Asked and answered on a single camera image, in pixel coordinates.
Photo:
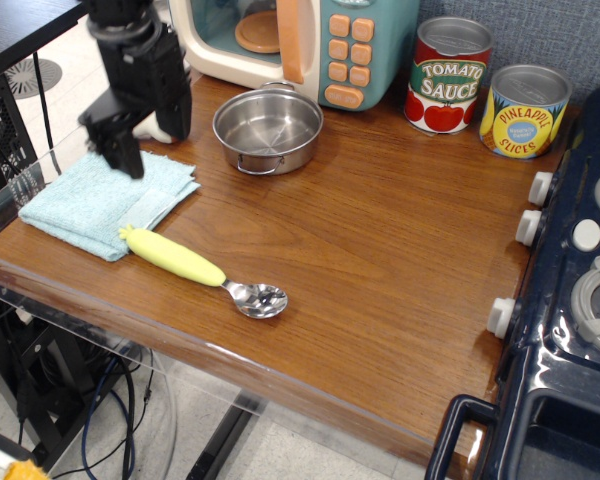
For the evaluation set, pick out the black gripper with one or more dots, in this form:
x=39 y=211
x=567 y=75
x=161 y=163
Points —
x=144 y=65

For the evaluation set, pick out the stainless steel pot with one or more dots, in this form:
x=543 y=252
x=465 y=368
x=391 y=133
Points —
x=273 y=130

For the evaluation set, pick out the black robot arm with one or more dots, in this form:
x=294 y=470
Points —
x=120 y=13

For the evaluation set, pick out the toy mushroom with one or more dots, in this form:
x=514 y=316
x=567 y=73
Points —
x=149 y=128

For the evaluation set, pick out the light blue folded cloth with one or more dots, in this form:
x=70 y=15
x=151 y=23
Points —
x=90 y=202

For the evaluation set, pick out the black desk at left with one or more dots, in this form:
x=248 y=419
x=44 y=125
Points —
x=25 y=27

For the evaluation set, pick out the toy microwave oven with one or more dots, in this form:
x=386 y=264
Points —
x=343 y=54

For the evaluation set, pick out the tomato sauce can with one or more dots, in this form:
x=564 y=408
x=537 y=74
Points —
x=449 y=64

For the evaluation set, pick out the black table leg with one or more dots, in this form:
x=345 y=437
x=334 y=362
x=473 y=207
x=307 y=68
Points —
x=222 y=442

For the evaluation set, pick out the pineapple slices can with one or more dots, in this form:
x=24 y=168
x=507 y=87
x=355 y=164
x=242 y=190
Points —
x=524 y=110

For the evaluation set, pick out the white stove knob middle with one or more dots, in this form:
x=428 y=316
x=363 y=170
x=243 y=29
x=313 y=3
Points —
x=527 y=227

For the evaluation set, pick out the white stove knob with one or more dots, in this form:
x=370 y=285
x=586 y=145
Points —
x=540 y=187
x=527 y=227
x=500 y=316

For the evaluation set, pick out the white stove knob upper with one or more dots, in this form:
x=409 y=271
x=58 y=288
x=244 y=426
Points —
x=540 y=187

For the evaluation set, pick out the white stove knob lower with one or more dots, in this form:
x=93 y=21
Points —
x=500 y=316

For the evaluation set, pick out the dark blue toy stove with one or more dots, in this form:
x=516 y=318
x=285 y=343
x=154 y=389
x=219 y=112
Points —
x=545 y=420

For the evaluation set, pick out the yellow handled metal spoon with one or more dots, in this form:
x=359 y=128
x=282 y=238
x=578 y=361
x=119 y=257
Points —
x=257 y=301

